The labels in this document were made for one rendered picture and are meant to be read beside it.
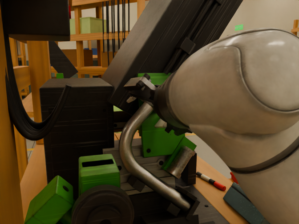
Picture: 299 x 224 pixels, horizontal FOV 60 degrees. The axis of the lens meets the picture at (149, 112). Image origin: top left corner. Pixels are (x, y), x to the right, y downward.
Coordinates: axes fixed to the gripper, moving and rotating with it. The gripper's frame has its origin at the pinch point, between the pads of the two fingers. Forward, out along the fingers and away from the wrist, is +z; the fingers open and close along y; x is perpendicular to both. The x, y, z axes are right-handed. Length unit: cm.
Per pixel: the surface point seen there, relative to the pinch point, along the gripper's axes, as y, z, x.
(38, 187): 5, 38, 37
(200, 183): -33.3, 21.9, 1.4
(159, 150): -9.7, 4.2, 4.7
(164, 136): -8.4, 4.2, 1.2
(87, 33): 85, 301, -95
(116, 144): -10, 69, 7
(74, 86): 16.5, 9.5, 6.2
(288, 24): -220, 492, -553
